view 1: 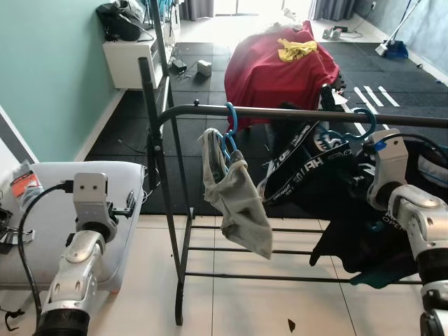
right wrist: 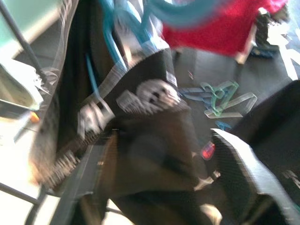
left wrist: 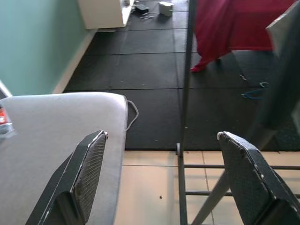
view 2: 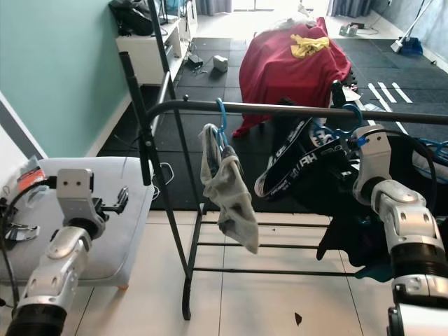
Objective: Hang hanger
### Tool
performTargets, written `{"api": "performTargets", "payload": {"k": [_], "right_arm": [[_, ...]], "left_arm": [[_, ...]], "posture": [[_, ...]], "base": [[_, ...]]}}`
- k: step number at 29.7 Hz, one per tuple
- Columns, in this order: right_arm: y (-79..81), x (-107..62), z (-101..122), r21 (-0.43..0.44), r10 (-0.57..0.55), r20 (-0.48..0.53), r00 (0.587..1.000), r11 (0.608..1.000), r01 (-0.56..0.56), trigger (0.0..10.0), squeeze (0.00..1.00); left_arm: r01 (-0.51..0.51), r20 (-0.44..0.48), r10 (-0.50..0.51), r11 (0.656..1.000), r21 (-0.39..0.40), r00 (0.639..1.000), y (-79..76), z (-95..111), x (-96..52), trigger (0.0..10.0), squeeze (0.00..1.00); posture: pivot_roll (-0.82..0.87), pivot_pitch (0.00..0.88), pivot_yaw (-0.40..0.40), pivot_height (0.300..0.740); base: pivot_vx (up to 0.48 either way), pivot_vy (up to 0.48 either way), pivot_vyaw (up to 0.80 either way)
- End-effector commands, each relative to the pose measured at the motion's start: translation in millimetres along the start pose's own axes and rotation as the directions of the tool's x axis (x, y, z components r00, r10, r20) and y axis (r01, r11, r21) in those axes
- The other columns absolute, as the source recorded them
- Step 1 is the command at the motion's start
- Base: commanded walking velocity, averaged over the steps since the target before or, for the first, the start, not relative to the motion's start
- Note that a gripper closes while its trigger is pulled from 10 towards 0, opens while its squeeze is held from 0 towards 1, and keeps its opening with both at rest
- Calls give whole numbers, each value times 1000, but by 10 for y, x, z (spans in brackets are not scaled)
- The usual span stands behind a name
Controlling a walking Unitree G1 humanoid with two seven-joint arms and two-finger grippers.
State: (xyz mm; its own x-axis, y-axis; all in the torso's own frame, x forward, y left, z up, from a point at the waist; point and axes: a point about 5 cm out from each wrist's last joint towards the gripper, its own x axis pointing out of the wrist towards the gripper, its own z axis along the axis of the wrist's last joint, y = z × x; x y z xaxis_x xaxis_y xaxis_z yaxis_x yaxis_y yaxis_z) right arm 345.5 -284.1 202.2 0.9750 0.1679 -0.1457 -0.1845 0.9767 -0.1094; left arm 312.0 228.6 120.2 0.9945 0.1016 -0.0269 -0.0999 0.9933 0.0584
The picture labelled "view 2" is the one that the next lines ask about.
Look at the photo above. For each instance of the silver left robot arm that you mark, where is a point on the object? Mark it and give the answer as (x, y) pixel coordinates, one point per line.
(59, 269)

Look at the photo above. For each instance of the blue hanger with grey garment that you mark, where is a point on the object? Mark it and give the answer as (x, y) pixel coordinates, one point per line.
(219, 112)

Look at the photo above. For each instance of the blue hanger with black shorts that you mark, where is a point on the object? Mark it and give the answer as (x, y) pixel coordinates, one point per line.
(358, 115)

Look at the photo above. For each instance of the orange black package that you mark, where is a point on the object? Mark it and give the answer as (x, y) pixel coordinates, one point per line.
(31, 183)

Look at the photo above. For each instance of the grey garment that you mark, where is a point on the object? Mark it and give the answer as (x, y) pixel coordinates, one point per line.
(234, 203)

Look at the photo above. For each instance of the white cabinet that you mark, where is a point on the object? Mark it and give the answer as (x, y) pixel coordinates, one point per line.
(143, 59)

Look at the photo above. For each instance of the small white box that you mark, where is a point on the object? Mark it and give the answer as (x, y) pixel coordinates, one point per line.
(220, 63)

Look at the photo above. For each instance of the black metal clothes rack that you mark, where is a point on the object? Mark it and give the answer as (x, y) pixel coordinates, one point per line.
(266, 106)

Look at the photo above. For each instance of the black bag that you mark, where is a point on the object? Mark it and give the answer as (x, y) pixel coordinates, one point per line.
(133, 19)

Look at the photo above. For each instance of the red cloth cover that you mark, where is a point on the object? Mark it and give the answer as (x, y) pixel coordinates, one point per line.
(287, 73)

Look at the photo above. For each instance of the grey curtain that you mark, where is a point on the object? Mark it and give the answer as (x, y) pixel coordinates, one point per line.
(350, 7)
(213, 7)

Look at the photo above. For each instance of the yellow cloth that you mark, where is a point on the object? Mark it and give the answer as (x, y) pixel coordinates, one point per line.
(309, 46)

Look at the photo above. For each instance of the blue tape tag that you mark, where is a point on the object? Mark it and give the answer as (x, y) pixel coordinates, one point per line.
(363, 139)

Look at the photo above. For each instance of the teal cloth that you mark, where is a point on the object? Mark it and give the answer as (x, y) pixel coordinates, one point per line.
(374, 271)

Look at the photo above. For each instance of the grey power strip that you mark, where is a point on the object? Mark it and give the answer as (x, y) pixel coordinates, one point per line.
(353, 29)

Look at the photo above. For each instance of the blue white mop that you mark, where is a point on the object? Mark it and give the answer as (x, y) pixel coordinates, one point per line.
(411, 46)

